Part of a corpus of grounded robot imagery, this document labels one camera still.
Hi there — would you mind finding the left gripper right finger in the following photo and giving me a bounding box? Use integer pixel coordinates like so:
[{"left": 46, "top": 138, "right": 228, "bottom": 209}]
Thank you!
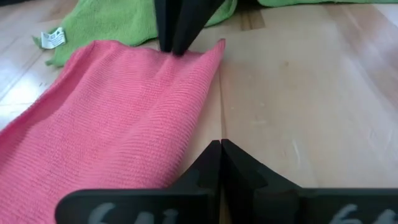
[{"left": 221, "top": 138, "right": 302, "bottom": 224}]

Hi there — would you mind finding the green microfiber towel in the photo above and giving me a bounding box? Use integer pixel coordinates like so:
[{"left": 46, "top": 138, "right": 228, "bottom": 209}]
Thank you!
[{"left": 32, "top": 0, "right": 398, "bottom": 68}]

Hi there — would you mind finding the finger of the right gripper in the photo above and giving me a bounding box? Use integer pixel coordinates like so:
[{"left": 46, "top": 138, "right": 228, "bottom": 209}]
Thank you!
[
  {"left": 154, "top": 0, "right": 184, "bottom": 53},
  {"left": 172, "top": 0, "right": 225, "bottom": 57}
]

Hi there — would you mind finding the pink microfiber towel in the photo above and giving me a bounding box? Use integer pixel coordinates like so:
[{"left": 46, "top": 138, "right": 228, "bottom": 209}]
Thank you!
[{"left": 0, "top": 38, "right": 227, "bottom": 224}]

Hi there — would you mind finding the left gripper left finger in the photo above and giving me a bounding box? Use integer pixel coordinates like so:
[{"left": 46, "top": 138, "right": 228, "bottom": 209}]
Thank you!
[{"left": 169, "top": 139, "right": 223, "bottom": 224}]

